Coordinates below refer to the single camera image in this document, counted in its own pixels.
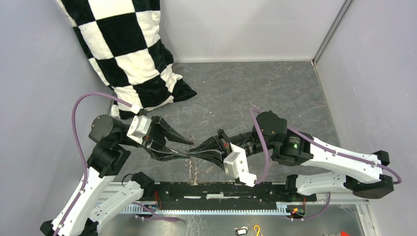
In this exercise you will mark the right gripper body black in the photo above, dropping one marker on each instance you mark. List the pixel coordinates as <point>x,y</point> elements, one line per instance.
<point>224,141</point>

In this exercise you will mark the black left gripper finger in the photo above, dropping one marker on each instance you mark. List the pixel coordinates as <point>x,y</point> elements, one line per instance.
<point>163,153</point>
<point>168,132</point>

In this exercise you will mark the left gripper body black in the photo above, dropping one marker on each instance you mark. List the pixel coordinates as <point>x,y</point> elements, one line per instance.
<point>154,132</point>

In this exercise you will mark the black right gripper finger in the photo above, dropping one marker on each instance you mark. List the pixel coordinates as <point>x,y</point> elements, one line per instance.
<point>212,159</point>
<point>212,144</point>

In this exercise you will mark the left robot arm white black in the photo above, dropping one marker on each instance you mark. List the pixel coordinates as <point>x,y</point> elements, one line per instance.
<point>82,216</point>

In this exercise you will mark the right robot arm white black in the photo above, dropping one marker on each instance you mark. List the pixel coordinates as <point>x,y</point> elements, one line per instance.
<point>272,139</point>

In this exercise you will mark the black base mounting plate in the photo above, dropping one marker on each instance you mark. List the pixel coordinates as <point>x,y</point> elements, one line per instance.
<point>221,196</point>

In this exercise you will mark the key with black tag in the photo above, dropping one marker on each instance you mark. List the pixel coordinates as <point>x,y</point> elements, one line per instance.
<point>241,231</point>

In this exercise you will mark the orange carabiner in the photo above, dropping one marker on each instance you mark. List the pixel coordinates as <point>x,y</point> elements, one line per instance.
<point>257,230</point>

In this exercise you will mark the black white checkered pillow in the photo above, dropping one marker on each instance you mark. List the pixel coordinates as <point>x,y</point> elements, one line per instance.
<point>122,43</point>

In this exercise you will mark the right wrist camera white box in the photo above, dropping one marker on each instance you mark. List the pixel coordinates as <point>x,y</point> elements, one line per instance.
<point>236,166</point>

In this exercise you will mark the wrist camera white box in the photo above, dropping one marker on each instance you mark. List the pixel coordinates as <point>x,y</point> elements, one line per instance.
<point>236,166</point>
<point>139,127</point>

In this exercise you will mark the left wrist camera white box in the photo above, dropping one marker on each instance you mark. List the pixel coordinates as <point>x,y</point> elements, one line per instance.
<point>139,127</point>

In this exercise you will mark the white toothed cable duct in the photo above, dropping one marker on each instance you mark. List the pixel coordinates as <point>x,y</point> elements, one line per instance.
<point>279,209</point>

